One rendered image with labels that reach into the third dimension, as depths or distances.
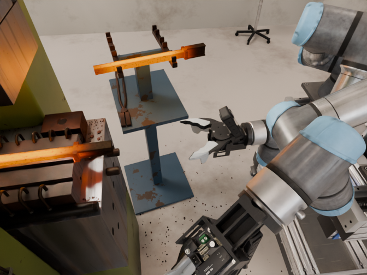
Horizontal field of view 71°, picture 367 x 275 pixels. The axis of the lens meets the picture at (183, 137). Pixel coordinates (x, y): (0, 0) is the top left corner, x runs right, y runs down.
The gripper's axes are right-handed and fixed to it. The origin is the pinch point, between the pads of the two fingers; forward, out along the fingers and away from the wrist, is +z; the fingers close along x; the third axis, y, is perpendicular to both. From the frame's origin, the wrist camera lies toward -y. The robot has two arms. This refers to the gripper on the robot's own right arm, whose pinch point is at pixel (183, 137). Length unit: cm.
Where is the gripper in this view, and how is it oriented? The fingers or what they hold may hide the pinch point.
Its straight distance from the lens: 74.1
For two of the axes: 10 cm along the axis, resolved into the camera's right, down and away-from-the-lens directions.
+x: -1.7, -7.3, 6.6
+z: -9.8, 1.3, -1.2
